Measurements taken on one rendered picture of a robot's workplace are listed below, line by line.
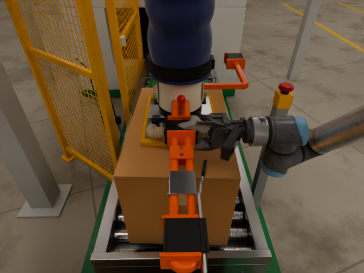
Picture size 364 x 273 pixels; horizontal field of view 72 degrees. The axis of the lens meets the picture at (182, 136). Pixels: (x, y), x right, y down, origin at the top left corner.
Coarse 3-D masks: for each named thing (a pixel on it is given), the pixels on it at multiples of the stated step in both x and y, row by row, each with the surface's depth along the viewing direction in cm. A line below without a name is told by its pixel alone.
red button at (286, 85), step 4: (280, 84) 117; (284, 84) 117; (288, 84) 117; (292, 84) 117; (280, 88) 116; (284, 88) 115; (288, 88) 115; (292, 88) 115; (284, 92) 117; (288, 92) 117
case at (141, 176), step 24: (144, 96) 118; (216, 96) 118; (120, 168) 81; (144, 168) 81; (168, 168) 81; (216, 168) 81; (120, 192) 83; (144, 192) 83; (216, 192) 82; (144, 216) 91; (216, 216) 90; (144, 240) 101; (216, 240) 100
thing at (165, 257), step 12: (168, 216) 49; (180, 216) 49; (192, 216) 49; (168, 228) 47; (180, 228) 47; (192, 228) 47; (168, 240) 45; (180, 240) 45; (192, 240) 45; (168, 252) 44; (180, 252) 44; (192, 252) 44; (168, 264) 45
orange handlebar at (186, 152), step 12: (240, 72) 106; (216, 84) 98; (228, 84) 98; (240, 84) 98; (180, 156) 65; (192, 156) 65; (192, 168) 62; (168, 204) 55; (192, 204) 53; (180, 264) 44; (192, 264) 44
